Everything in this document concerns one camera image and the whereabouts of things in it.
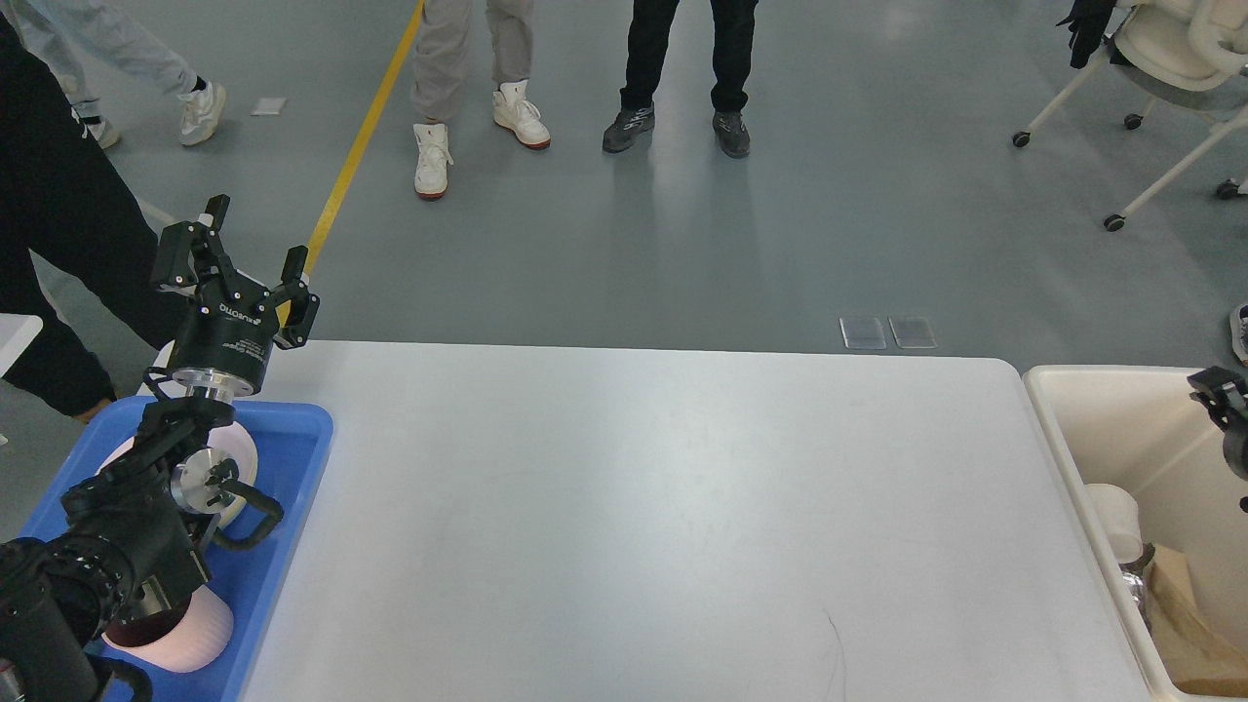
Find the person with white sneakers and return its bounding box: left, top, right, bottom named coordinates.
left=409, top=0, right=552, bottom=201

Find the person with tan boots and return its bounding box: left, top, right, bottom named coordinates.
left=1, top=19, right=187, bottom=423

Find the right clear floor plate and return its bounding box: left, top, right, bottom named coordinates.
left=889, top=316, right=938, bottom=350

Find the person in white trousers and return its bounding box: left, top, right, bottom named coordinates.
left=9, top=1, right=227, bottom=147

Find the white plastic bin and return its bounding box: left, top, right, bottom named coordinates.
left=1025, top=366, right=1247, bottom=701

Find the white rolling chair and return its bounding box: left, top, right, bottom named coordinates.
left=1011, top=1, right=1247, bottom=232

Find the person in black trousers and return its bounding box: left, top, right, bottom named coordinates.
left=602, top=0, right=760, bottom=159

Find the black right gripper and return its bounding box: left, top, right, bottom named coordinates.
left=1189, top=366, right=1247, bottom=483

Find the blue plastic tray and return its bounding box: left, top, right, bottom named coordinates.
left=20, top=396, right=333, bottom=701

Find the white paper cup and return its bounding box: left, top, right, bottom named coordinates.
left=1085, top=483, right=1143, bottom=565

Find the brown paper bag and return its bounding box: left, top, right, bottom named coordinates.
left=1144, top=545, right=1247, bottom=700

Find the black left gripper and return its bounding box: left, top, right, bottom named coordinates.
left=150, top=195, right=321, bottom=397

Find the clear floor plate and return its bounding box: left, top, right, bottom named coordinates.
left=889, top=316, right=938, bottom=350
left=837, top=316, right=889, bottom=351

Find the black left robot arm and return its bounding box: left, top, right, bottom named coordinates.
left=1, top=195, right=319, bottom=701

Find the silver foil wrapper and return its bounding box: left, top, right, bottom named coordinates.
left=1118, top=561, right=1151, bottom=631

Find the left clear floor plate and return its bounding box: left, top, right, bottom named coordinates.
left=837, top=316, right=889, bottom=351

